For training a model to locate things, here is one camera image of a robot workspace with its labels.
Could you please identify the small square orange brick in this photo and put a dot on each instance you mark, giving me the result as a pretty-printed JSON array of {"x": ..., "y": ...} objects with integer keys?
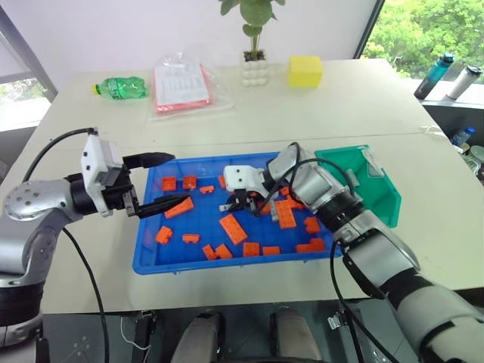
[
  {"x": 190, "y": 182},
  {"x": 252, "y": 249},
  {"x": 224, "y": 251},
  {"x": 169, "y": 183},
  {"x": 163, "y": 234},
  {"x": 312, "y": 225}
]

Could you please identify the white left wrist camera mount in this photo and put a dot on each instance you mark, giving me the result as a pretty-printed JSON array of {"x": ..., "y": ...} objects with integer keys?
[{"x": 94, "y": 159}]

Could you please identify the clear label holder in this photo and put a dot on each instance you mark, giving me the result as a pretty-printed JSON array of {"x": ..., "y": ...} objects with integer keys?
[{"x": 375, "y": 164}]

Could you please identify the silver table clamp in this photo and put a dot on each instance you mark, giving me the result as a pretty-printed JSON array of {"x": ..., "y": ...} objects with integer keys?
[{"x": 336, "y": 320}]

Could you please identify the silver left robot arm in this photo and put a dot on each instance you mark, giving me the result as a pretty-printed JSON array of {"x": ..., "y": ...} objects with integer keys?
[{"x": 34, "y": 196}]

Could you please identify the white drinking bottle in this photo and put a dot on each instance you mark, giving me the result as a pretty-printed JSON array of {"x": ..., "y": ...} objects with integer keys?
[{"x": 463, "y": 81}]

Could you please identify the teal drinking bottle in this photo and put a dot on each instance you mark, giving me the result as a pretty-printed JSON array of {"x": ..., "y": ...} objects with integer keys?
[{"x": 433, "y": 77}]

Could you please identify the clear bag with red papers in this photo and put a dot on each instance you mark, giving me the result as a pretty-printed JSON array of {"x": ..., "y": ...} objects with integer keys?
[{"x": 181, "y": 87}]

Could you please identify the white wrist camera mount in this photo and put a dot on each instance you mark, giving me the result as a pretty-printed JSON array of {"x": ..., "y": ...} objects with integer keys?
[
  {"x": 94, "y": 159},
  {"x": 242, "y": 177}
]

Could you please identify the small silver battery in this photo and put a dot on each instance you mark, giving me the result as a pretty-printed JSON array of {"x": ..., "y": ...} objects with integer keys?
[
  {"x": 224, "y": 207},
  {"x": 273, "y": 212}
]

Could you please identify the large orange brick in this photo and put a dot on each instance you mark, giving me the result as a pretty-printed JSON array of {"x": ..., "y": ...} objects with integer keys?
[{"x": 286, "y": 215}]

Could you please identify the green plant in white pot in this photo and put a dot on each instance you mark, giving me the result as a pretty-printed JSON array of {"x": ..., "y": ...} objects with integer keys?
[{"x": 256, "y": 72}]

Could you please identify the black table clamp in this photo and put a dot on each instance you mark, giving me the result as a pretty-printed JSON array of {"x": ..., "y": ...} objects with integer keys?
[{"x": 149, "y": 321}]

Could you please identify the green plastic bottle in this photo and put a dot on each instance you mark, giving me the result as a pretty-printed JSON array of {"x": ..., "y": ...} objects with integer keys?
[{"x": 123, "y": 89}]

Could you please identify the blue plastic bin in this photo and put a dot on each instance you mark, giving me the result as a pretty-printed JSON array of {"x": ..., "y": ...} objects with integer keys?
[{"x": 196, "y": 223}]

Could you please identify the long orange brick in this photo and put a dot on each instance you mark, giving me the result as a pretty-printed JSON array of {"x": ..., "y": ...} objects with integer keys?
[
  {"x": 233, "y": 229},
  {"x": 181, "y": 209}
]

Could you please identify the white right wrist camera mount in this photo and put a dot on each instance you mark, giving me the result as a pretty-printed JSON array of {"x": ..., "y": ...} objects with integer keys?
[{"x": 242, "y": 177}]

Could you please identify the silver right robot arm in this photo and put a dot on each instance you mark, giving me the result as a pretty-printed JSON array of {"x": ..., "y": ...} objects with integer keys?
[{"x": 378, "y": 246}]

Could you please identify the green plastic bin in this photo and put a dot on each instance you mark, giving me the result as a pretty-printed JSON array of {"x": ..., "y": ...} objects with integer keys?
[{"x": 378, "y": 200}]

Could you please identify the small flat orange brick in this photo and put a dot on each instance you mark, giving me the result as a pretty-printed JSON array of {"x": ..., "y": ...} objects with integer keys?
[
  {"x": 191, "y": 238},
  {"x": 206, "y": 190},
  {"x": 271, "y": 251}
]

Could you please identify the clear water bottle blue cap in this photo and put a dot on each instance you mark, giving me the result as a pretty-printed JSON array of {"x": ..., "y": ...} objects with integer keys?
[{"x": 463, "y": 137}]

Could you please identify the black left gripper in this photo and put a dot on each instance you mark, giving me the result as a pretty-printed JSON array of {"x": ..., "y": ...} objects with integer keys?
[{"x": 119, "y": 189}]

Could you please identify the L-shaped orange brick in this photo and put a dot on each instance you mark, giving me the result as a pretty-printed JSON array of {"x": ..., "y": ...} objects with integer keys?
[{"x": 312, "y": 246}]

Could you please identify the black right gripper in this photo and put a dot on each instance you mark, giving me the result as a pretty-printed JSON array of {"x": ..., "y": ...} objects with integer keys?
[{"x": 244, "y": 193}]

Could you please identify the grey rounded shape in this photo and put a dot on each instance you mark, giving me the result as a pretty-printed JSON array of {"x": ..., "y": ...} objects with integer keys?
[
  {"x": 295, "y": 336},
  {"x": 198, "y": 336}
]

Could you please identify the yellow cube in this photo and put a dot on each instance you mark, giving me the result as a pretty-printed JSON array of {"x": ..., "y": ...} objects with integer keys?
[{"x": 304, "y": 72}]

